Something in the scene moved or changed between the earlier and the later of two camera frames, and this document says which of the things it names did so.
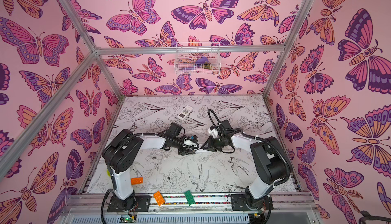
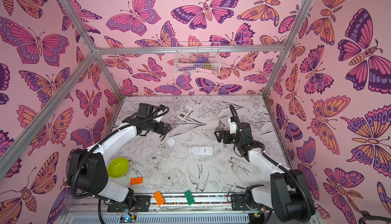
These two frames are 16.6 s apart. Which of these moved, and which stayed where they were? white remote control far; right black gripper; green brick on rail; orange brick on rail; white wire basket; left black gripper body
Moved: left black gripper body; right black gripper
Stayed: white wire basket; white remote control far; green brick on rail; orange brick on rail
